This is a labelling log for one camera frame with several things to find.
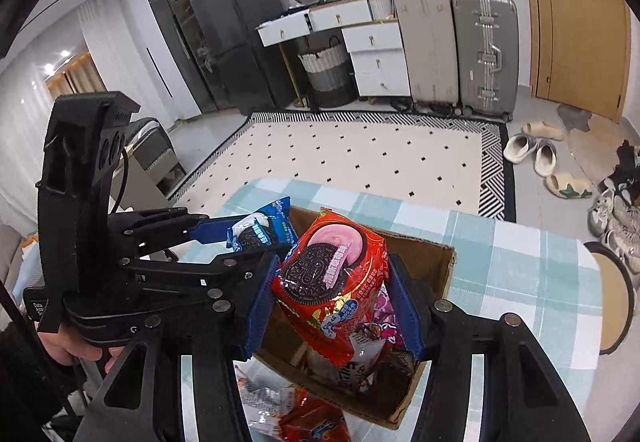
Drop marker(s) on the round beige stool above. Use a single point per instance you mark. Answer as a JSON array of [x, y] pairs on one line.
[[607, 297]]

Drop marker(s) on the white ribbed box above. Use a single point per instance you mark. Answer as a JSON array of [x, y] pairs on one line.
[[384, 10]]

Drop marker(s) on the blue cookie packet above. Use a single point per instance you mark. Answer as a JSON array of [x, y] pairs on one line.
[[260, 232]]

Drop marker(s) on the wooden door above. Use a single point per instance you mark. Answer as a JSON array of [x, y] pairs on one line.
[[575, 21]]

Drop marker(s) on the woven laundry basket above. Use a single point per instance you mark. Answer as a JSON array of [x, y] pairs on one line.
[[327, 71]]

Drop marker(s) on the noodle stick snack packet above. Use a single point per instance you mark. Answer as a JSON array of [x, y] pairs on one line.
[[260, 397]]

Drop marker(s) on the white curtain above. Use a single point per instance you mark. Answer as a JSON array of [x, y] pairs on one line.
[[105, 51]]

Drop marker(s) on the purple candy packet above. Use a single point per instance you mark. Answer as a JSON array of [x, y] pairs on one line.
[[387, 322]]

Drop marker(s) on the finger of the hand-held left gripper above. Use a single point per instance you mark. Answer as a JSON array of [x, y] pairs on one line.
[[200, 272], [215, 229]]

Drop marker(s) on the red pink-cream cookie packet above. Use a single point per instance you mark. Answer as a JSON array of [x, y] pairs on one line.
[[330, 282]]

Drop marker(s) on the pile of sneakers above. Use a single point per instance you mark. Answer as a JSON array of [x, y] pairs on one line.
[[617, 222]]

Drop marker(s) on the beige slipper green mark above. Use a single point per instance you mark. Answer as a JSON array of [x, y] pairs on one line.
[[567, 186]]

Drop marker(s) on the person's left hand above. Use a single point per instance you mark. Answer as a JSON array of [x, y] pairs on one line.
[[65, 347]]

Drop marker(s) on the dark grey refrigerator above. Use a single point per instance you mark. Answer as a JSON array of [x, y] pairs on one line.
[[235, 36]]

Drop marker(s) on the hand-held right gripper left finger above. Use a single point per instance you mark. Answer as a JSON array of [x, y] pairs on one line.
[[260, 312]]

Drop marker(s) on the brown cardboard box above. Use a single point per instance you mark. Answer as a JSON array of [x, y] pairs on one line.
[[435, 282]]

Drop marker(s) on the white desk with drawers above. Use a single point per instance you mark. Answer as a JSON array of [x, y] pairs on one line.
[[375, 56]]

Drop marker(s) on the white wardrobe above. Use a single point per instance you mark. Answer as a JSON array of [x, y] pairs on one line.
[[145, 31]]

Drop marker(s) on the beige suitcase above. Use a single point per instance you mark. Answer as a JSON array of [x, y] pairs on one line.
[[427, 46]]

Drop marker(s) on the red chips bag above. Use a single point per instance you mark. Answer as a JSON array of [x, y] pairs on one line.
[[315, 422]]

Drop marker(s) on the silver suitcase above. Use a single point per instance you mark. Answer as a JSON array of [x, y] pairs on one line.
[[485, 56]]

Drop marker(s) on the grey clog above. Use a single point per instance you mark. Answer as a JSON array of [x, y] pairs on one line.
[[520, 147], [546, 159]]

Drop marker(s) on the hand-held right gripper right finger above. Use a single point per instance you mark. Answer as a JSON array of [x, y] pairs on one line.
[[407, 312]]

